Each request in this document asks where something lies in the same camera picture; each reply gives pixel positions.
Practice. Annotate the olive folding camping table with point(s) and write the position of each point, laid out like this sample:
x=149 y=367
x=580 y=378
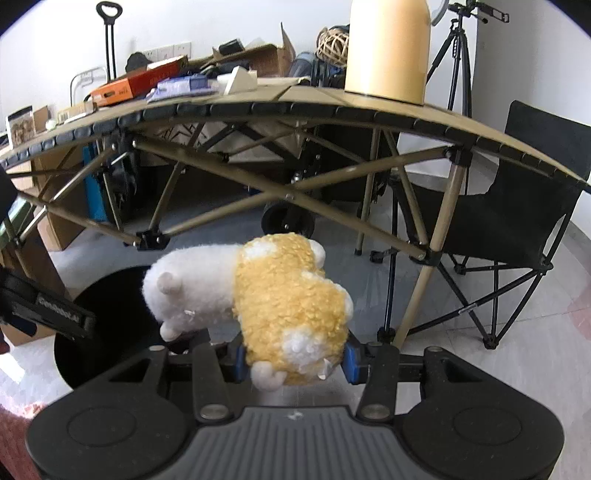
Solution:
x=323 y=99

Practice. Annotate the person's left forearm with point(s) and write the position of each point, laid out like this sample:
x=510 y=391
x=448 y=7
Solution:
x=21 y=443

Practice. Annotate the white metal frame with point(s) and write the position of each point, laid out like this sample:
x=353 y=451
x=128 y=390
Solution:
x=74 y=85

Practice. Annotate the black folding chair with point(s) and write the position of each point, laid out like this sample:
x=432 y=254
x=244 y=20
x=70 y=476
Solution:
x=508 y=217

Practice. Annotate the cardboard box green liner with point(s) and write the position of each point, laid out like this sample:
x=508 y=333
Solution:
x=32 y=258

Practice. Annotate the white wall socket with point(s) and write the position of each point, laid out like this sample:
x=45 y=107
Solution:
x=182 y=50
x=148 y=55
x=166 y=52

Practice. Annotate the clear photo box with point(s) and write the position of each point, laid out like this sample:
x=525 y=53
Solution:
x=21 y=127

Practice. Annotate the open brown cardboard box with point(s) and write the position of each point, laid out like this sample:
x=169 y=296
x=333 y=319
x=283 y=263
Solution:
x=268 y=60

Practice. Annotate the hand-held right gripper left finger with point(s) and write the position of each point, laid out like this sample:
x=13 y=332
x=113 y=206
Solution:
x=239 y=364

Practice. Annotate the wicker ball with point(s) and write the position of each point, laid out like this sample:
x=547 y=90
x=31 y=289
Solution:
x=332 y=46

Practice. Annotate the grey blue water bottle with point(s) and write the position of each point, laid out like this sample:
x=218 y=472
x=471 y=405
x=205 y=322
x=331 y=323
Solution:
x=302 y=64

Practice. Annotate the black pouch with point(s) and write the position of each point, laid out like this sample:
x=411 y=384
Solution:
x=231 y=47

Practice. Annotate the orange cardboard box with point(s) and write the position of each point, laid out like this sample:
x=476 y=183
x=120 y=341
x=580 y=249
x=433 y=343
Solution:
x=120 y=90

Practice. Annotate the black tripod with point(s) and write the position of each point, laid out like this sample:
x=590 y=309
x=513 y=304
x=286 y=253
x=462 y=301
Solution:
x=459 y=32

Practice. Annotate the black bag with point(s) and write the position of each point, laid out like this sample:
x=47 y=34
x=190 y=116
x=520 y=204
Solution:
x=137 y=62

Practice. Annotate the yellow thermos jug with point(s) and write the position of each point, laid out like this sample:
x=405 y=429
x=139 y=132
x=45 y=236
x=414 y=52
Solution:
x=388 y=55

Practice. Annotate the beige small carton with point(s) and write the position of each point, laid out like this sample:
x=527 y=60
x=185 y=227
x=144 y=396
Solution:
x=78 y=113

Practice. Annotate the yellow and white plush toy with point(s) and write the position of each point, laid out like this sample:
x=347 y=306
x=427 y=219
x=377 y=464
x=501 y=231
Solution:
x=286 y=300

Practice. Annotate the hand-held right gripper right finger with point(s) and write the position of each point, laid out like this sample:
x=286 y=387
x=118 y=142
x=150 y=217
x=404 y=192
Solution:
x=353 y=364

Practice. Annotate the black trash bin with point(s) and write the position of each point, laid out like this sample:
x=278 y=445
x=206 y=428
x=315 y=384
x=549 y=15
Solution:
x=111 y=323

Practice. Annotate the white paper box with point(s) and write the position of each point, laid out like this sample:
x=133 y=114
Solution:
x=238 y=81

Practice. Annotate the black phone holder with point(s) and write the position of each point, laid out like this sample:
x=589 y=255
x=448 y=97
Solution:
x=489 y=15

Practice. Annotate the blue plastic crate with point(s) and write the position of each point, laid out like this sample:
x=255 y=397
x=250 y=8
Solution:
x=97 y=194

